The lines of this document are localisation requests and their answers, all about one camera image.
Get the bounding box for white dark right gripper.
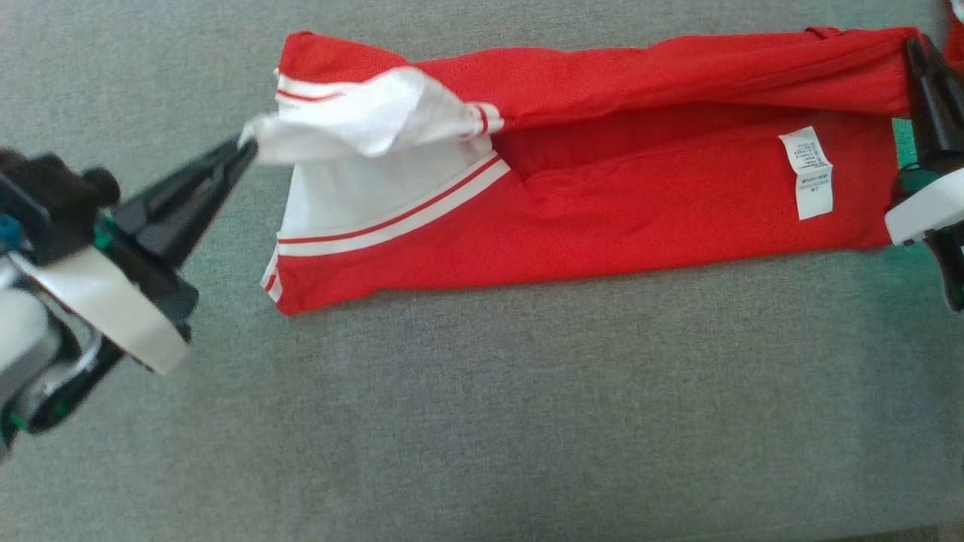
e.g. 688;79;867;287
885;35;964;312

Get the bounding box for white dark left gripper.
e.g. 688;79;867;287
8;139;259;377

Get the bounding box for red and white shirt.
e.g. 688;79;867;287
239;15;964;317

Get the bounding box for yellow and grey sofa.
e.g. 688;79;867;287
0;0;964;542

